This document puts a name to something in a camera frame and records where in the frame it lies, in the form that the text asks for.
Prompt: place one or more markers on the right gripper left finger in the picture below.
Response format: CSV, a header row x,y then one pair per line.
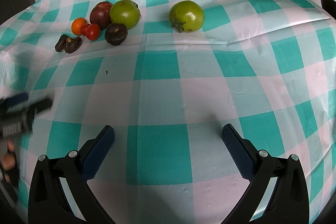
x,y
47,200

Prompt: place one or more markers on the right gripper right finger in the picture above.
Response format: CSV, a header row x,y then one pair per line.
x,y
289,202

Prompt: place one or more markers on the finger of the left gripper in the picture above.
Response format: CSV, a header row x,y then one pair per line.
x,y
15,100
40,106

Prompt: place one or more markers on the orange mandarin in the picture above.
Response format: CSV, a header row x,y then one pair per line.
x,y
76,25

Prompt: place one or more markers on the red cherry tomato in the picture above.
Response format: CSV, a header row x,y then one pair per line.
x,y
83,29
93,32

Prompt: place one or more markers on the person's left hand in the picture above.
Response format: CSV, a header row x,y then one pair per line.
x,y
9,167

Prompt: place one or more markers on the dark red apple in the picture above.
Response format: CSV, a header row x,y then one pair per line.
x,y
100,14

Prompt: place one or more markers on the large green tomato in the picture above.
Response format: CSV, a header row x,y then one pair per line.
x,y
125,12

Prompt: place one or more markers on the teal pink checkered tablecloth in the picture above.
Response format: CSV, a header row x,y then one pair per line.
x,y
265,66

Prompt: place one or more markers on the green tomato with stem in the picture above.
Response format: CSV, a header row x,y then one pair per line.
x,y
186,16

